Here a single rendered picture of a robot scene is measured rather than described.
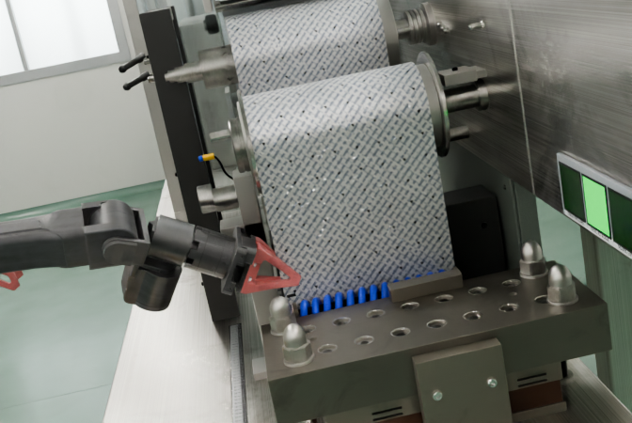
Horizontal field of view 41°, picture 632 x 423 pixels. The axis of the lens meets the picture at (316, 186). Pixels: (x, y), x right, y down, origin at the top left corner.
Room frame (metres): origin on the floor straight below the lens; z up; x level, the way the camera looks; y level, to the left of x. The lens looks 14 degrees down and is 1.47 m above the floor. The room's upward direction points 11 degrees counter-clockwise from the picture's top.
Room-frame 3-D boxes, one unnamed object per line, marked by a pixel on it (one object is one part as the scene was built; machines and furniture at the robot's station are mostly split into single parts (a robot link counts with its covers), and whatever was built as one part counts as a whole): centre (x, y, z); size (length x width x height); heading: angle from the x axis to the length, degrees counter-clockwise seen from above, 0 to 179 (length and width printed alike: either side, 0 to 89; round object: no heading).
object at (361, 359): (0.97, -0.10, 1.00); 0.40 x 0.16 x 0.06; 94
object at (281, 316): (1.01, 0.07, 1.05); 0.04 x 0.04 x 0.04
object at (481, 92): (1.16, -0.22, 1.25); 0.07 x 0.04 x 0.04; 94
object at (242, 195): (1.17, 0.12, 1.05); 0.06 x 0.05 x 0.31; 94
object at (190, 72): (1.38, 0.17, 1.33); 0.06 x 0.03 x 0.03; 94
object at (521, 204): (2.23, -0.20, 1.02); 2.24 x 0.04 x 0.24; 4
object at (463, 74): (1.16, -0.22, 1.28); 0.06 x 0.05 x 0.02; 94
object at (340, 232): (1.09, -0.05, 1.10); 0.23 x 0.01 x 0.18; 94
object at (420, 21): (1.41, -0.20, 1.33); 0.07 x 0.07 x 0.07; 4
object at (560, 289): (0.94, -0.26, 1.05); 0.04 x 0.04 x 0.04
